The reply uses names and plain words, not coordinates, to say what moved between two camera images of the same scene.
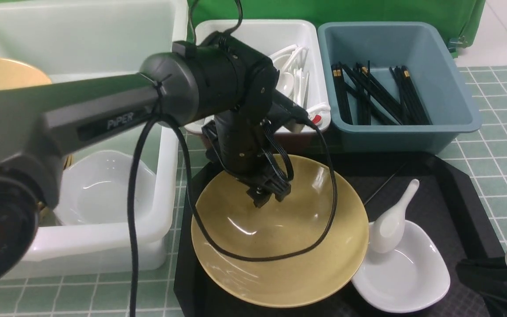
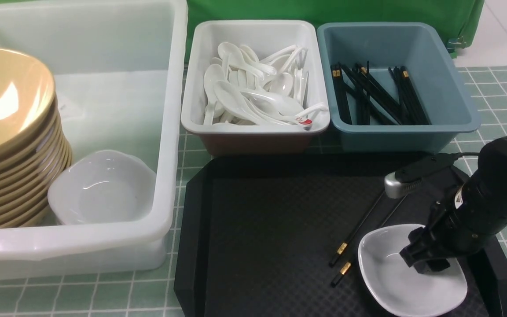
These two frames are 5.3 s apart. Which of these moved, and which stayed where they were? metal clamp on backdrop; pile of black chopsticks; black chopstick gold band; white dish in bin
Moved: black chopstick gold band
Stayed: pile of black chopsticks; metal clamp on backdrop; white dish in bin
